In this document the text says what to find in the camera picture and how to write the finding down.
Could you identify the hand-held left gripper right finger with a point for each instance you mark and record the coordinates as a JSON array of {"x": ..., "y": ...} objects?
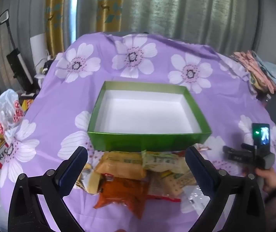
[{"x": 201, "y": 172}]

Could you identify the gold deer-print curtain strip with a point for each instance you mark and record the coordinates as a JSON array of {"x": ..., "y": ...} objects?
[
  {"x": 55, "y": 17},
  {"x": 109, "y": 4}
]

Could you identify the upright vacuum cleaner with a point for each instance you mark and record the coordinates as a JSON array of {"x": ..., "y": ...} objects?
[{"x": 19, "y": 65}]

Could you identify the clear plastic packet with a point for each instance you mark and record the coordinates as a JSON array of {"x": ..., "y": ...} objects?
[{"x": 193, "y": 199}]

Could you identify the person's right hand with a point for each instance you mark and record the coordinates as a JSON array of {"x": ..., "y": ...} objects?
[{"x": 271, "y": 181}]

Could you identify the pile of folded clothes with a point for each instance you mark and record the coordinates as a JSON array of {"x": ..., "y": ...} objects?
[{"x": 251, "y": 65}]

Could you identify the white flowers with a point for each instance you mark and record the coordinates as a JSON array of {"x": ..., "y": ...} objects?
[{"x": 42, "y": 69}]

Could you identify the dark orange snack packet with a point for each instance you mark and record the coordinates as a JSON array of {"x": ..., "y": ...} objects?
[{"x": 121, "y": 195}]

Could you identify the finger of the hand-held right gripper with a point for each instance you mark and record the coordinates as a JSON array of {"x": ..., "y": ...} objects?
[{"x": 233, "y": 154}]

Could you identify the green yellow snack packet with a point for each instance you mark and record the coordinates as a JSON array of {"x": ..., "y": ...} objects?
[{"x": 162, "y": 160}]

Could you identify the white air purifier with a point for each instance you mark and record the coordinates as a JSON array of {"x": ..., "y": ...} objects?
[{"x": 38, "y": 47}]

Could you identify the yellow cardboard box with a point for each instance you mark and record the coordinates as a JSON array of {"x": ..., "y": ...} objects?
[{"x": 27, "y": 102}]

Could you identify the purple floral cloth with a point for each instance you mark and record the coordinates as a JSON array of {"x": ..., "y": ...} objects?
[{"x": 55, "y": 116}]

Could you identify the packets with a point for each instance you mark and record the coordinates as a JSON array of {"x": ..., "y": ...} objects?
[{"x": 92, "y": 181}]

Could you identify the grey curtain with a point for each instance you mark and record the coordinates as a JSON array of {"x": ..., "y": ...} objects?
[
  {"x": 188, "y": 9},
  {"x": 24, "y": 17}
]

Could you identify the white red-print plastic bag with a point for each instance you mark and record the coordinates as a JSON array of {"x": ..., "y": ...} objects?
[{"x": 4, "y": 108}]

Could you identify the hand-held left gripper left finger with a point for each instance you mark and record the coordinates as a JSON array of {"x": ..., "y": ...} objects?
[{"x": 69, "y": 174}]

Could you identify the green cardboard box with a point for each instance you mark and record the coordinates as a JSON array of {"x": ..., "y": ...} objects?
[{"x": 150, "y": 140}]

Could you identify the beige red-edged snack packet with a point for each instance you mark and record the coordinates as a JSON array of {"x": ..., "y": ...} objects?
[{"x": 169, "y": 185}]

